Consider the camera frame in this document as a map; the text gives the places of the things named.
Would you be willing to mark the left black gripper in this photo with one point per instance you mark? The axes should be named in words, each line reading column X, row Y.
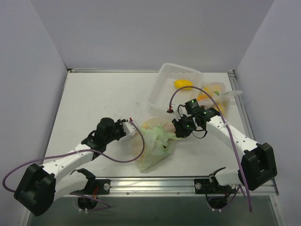
column 120, row 130

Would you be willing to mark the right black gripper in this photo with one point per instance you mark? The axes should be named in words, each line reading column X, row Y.
column 179, row 128

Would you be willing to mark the green avocado print plastic bag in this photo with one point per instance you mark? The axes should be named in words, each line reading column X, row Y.
column 160, row 141

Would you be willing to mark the white plastic basket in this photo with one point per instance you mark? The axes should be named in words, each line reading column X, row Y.
column 163, row 87

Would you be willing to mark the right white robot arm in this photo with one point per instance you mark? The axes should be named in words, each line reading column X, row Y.
column 211, row 121

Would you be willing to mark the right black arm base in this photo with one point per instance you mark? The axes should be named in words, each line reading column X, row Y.
column 205, row 186

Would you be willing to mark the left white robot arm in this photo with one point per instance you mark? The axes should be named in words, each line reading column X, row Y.
column 68, row 164

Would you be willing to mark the yellow fake mango back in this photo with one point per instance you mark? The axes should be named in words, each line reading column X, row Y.
column 183, row 84

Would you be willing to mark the tied clear bag of fruits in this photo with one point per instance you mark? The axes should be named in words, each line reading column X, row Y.
column 218, row 92

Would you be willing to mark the aluminium front rail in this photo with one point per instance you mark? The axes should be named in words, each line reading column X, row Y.
column 150, row 186

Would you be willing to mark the aluminium rail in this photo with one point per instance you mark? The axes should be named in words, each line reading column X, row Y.
column 247, row 122
column 150, row 186

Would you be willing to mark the aluminium right rail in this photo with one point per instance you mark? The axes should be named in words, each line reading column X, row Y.
column 247, row 122

